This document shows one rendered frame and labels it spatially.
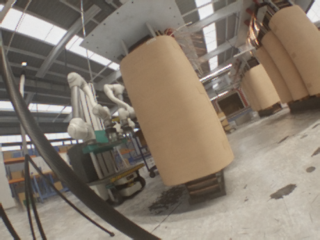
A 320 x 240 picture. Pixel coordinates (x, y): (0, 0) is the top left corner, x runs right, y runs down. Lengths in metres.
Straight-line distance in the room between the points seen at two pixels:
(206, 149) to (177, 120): 0.21
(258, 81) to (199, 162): 2.90
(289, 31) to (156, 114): 1.61
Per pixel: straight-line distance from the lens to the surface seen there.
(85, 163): 1.88
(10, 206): 4.86
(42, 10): 11.10
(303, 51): 1.74
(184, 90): 0.75
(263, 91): 3.41
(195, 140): 0.72
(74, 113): 1.53
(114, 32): 1.19
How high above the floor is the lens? 0.45
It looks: 10 degrees up
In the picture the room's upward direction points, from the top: 23 degrees counter-clockwise
